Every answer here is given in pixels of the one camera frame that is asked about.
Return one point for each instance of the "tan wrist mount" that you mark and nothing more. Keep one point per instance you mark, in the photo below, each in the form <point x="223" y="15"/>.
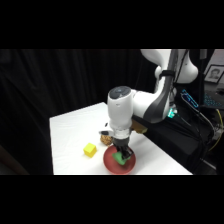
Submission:
<point x="138" y="126"/>

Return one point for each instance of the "black curtain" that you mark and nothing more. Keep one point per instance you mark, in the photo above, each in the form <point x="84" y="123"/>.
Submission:
<point x="40" y="100"/>

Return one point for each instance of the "framed portrait picture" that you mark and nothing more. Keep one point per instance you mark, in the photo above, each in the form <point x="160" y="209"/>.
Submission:
<point x="214" y="73"/>

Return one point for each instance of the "yellow cube block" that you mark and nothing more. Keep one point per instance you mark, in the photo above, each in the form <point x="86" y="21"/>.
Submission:
<point x="90" y="150"/>

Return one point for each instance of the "brown lumpy toy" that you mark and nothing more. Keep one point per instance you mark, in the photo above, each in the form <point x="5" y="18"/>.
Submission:
<point x="106" y="140"/>

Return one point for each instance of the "pink bowl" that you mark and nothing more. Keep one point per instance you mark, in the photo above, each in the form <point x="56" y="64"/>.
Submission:
<point x="113" y="165"/>

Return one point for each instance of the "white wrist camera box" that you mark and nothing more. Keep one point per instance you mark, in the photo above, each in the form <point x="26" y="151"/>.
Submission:
<point x="105" y="132"/>

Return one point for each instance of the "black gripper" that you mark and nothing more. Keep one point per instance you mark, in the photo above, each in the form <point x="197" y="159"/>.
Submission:
<point x="121" y="142"/>

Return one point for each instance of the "small green light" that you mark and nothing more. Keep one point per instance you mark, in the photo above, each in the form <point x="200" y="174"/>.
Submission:
<point x="171" y="113"/>

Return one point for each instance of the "green triangle block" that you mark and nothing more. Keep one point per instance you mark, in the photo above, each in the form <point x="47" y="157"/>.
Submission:
<point x="119" y="158"/>

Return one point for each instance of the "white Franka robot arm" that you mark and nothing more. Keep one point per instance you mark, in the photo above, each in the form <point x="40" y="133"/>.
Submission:
<point x="121" y="110"/>

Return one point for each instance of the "black cloth-covered stand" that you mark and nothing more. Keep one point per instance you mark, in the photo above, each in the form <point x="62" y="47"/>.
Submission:
<point x="173" y="140"/>

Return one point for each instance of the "blue-lit keyboard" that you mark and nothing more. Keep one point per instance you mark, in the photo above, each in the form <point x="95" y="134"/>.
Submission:
<point x="200" y="100"/>

